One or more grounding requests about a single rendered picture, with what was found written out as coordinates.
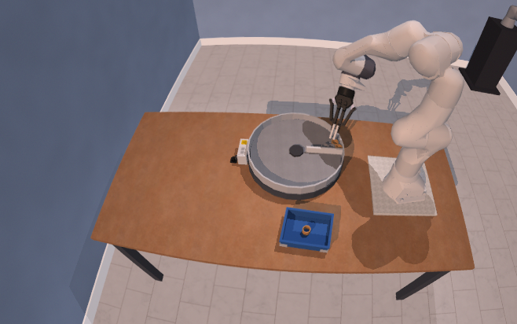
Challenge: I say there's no blue crate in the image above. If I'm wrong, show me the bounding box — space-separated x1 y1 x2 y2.
279 207 334 253

